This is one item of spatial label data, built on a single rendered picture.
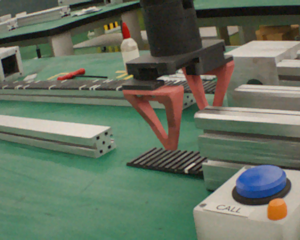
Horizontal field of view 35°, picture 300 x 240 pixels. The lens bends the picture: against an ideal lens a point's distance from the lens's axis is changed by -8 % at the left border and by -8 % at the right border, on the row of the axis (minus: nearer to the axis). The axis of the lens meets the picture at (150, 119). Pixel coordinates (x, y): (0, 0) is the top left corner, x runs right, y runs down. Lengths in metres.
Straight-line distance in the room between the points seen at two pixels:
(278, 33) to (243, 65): 3.84
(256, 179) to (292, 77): 0.31
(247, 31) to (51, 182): 2.50
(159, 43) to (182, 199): 0.16
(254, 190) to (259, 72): 0.33
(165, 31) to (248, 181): 0.21
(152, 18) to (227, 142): 0.15
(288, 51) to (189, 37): 0.21
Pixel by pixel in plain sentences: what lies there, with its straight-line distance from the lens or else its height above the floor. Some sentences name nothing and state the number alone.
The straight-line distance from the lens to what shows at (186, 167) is 0.58.
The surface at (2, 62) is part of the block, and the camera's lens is 1.46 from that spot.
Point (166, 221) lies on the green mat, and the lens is 0.48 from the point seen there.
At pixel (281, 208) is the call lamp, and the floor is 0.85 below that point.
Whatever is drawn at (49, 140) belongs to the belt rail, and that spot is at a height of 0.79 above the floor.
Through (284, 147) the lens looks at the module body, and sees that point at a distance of 0.45.
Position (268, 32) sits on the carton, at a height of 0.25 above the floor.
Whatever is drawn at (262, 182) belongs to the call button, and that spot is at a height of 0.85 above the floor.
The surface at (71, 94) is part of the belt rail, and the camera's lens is 0.98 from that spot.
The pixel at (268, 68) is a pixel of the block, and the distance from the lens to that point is 0.65.
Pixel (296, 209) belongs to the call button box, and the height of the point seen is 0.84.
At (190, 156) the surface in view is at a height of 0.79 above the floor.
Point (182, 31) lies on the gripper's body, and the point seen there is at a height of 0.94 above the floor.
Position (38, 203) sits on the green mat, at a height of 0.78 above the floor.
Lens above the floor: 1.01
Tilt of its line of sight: 17 degrees down
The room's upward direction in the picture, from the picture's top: 12 degrees counter-clockwise
